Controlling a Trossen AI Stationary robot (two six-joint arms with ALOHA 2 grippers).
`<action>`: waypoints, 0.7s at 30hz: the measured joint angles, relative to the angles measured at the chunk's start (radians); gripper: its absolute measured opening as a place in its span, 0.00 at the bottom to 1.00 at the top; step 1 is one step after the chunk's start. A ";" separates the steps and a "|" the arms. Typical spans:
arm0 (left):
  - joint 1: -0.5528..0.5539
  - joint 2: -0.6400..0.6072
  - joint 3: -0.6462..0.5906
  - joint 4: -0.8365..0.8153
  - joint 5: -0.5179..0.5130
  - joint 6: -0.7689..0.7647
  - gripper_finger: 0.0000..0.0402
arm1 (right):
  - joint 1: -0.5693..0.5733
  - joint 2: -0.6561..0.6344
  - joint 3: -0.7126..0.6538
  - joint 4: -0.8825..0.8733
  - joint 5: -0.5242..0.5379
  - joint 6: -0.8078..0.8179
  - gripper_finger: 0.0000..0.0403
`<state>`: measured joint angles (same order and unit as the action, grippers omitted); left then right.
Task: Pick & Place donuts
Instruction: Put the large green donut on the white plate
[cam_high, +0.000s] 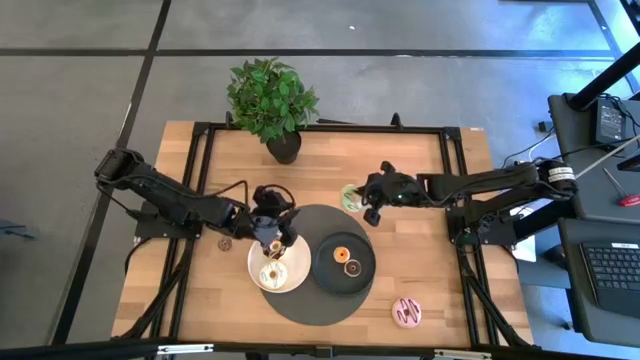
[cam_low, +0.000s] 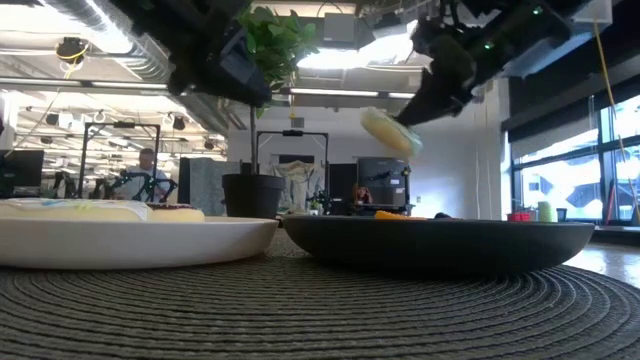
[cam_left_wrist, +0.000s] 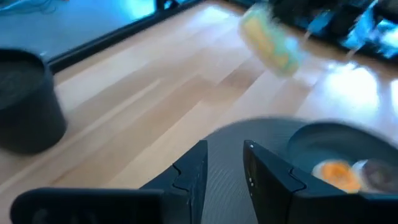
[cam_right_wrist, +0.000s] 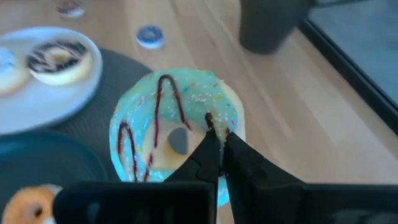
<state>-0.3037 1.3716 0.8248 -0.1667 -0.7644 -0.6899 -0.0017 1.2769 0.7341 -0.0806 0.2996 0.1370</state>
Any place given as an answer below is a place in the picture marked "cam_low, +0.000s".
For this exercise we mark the silver ceiling duct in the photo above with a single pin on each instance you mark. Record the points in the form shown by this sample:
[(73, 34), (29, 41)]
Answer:
[(135, 45)]

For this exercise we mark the person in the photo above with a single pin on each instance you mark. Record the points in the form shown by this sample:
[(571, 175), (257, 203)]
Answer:
[(361, 195), (146, 175)]

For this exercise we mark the long ceiling light strip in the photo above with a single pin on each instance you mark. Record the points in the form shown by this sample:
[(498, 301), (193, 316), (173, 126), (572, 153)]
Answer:
[(330, 92)]

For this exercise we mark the small potted plant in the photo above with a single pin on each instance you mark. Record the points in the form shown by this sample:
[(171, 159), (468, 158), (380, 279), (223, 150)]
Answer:
[(315, 206)]

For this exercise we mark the orange frosted donut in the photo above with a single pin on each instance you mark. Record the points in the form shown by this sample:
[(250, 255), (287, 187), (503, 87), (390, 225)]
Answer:
[(400, 216)]

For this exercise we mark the grey partition panel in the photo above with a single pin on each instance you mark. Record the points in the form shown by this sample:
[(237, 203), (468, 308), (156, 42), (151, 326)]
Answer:
[(205, 185)]

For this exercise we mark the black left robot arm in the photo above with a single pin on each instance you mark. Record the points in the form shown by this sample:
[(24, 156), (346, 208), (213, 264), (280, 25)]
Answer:
[(165, 35)]

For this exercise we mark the grey ceiling box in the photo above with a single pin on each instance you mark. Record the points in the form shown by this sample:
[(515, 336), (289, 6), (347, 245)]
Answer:
[(340, 27)]

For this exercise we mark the black computer monitor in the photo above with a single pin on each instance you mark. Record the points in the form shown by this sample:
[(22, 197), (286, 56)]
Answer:
[(21, 169)]

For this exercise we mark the beige hanging cloth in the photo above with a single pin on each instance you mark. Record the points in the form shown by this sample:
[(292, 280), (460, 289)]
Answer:
[(298, 182)]

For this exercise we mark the black background robot arm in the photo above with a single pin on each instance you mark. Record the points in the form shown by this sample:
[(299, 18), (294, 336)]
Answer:
[(64, 184), (145, 186)]

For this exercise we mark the plain chocolate frosted donut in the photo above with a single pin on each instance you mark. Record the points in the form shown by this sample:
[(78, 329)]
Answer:
[(180, 215)]

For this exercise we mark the light green cylinder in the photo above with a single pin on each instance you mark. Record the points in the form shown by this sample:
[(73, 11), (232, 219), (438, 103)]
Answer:
[(546, 212)]

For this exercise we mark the white plate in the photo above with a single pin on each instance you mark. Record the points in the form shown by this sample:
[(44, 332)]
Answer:
[(125, 242)]

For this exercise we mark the grey wall vent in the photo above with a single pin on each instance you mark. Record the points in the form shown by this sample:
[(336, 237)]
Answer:
[(297, 122)]

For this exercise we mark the black metal frame stand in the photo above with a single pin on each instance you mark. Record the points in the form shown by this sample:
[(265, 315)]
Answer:
[(258, 150), (120, 125)]

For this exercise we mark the black plant pot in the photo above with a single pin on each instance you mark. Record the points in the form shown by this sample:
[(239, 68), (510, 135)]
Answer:
[(253, 196)]

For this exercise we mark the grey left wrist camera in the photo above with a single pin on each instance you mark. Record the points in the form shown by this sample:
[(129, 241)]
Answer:
[(239, 55)]

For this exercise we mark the red box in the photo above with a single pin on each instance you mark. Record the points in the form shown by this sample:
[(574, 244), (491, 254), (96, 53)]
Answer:
[(518, 217)]

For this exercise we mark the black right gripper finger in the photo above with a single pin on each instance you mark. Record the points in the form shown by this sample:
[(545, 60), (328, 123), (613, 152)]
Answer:
[(430, 107)]

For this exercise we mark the chocolate donut with sprinkles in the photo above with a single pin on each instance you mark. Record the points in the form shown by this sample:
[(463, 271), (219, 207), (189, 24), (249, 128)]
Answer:
[(443, 216)]

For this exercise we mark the green leafy plant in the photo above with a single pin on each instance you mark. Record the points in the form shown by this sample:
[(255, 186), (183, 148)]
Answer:
[(280, 40)]

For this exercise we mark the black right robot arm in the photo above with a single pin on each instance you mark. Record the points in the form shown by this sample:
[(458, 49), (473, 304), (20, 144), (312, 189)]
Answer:
[(520, 30)]

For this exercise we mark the dark cup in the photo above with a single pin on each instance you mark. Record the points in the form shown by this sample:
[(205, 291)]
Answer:
[(562, 215)]

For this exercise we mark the black ceiling spotlight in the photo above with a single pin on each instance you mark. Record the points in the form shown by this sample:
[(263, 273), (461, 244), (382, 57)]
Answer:
[(178, 123)]

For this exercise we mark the black equipment cabinet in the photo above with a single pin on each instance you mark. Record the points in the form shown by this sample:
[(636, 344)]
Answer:
[(382, 175)]

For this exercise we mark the black bowl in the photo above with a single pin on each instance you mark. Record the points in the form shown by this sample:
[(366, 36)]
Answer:
[(440, 246)]

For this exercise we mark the round woven grey placemat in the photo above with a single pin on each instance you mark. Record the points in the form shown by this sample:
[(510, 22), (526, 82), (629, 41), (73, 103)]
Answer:
[(320, 315)]

